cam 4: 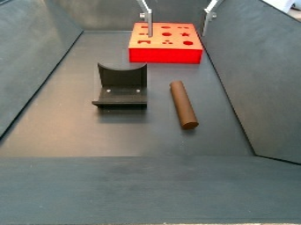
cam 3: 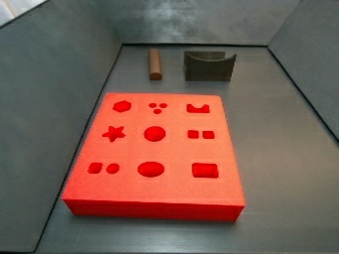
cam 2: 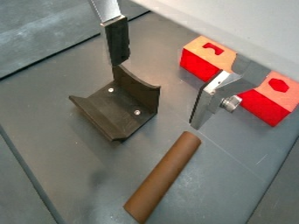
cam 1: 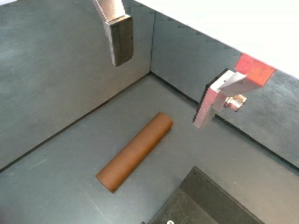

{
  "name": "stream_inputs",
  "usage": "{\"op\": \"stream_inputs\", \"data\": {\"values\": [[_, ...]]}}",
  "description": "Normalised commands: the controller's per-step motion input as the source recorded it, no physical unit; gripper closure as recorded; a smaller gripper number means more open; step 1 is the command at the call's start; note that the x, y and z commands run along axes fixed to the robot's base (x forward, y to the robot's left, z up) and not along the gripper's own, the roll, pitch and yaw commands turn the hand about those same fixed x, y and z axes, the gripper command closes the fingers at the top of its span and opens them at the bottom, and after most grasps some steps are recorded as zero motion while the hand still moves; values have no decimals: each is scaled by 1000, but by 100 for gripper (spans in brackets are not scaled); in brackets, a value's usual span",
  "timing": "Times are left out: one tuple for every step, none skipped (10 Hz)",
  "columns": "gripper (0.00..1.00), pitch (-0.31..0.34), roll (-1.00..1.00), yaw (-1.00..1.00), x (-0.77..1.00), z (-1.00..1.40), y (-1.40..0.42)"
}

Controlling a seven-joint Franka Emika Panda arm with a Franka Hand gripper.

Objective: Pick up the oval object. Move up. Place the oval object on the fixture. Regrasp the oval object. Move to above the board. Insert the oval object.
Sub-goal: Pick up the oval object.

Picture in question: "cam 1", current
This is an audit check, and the brown oval rod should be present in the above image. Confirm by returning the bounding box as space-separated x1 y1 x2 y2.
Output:
96 112 173 193

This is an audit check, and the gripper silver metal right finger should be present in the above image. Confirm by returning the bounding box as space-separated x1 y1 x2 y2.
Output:
192 53 276 129

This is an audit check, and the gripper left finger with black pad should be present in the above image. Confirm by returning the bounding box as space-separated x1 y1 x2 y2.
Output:
92 0 133 67

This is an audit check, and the dark grey curved fixture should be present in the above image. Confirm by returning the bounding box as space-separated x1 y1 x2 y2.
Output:
140 166 266 224

